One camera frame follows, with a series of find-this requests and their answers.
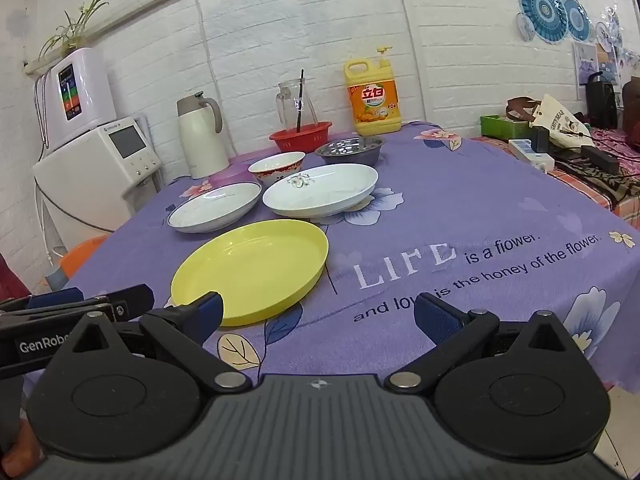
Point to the orange plastic stool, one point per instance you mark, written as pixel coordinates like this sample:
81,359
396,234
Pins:
80,255

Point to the pink floral blanket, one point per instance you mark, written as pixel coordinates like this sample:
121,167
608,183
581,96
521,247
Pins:
620,140

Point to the plaid cloth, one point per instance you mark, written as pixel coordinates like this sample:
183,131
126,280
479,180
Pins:
590,192

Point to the yellow plastic plate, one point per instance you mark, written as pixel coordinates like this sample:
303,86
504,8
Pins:
250,270

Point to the dark red cloth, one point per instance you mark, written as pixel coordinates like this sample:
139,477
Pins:
12,280

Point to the black stirring stick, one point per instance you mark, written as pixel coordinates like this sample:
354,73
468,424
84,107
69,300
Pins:
300,105

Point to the green box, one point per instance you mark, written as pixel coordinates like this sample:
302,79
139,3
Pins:
495,127

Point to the black appliance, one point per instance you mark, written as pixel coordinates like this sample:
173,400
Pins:
600,102

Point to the white power strip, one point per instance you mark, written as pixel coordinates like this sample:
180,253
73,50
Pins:
525,154

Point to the black power adapter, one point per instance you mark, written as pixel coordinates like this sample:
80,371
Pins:
540,139

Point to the metal bowl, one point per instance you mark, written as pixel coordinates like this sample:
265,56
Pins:
350,152

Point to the white countertop appliance with screen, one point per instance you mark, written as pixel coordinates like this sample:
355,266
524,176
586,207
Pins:
90,180

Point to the person's left hand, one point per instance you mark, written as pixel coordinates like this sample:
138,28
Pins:
20,447

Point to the purple floral tablecloth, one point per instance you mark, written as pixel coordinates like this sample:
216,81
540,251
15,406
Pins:
450,220

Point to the cream printed tote bag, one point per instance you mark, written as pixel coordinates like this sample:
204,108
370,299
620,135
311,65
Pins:
555,120

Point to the large blue paper fan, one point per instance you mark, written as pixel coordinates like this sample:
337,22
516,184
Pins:
542,7

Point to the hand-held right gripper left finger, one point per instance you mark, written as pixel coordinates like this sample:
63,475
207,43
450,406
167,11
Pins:
210,308

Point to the medium blue paper fan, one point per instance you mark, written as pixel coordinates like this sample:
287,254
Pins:
577,20

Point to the white bowl with red pattern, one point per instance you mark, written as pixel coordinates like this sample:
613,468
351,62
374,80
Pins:
277,165

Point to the white plate with floral print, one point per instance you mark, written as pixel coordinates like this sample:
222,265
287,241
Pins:
320,192

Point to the brown handbag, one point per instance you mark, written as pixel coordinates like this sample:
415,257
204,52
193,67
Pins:
517,108

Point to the purple plastic lid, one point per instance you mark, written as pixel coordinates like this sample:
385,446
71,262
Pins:
232,176

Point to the clear glass pitcher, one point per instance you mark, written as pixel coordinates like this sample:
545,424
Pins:
287,110

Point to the green potted plant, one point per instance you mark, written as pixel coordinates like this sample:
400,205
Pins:
75,30

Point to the white thermos jug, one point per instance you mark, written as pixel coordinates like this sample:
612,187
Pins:
200,145

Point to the yellow detergent bottle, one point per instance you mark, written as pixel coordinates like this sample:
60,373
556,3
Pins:
372,105

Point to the black power brick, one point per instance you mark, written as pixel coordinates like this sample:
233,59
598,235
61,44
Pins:
600,158

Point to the dark striped cloth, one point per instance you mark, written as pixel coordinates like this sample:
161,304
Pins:
600,180

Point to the white water purifier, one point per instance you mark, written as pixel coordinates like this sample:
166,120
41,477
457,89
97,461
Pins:
85,110

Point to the white plate with blue rim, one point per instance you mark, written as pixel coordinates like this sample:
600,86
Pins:
215,207

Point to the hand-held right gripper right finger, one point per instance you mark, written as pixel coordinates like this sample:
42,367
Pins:
435,317

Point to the red plastic basket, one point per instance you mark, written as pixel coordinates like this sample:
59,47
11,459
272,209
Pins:
300,141

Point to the dark brown bag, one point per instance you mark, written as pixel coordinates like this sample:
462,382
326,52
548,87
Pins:
632,110

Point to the wall posters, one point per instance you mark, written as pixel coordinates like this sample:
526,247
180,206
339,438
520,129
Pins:
587,62

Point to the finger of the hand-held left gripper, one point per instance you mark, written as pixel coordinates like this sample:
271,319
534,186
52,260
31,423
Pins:
52,296
132,300

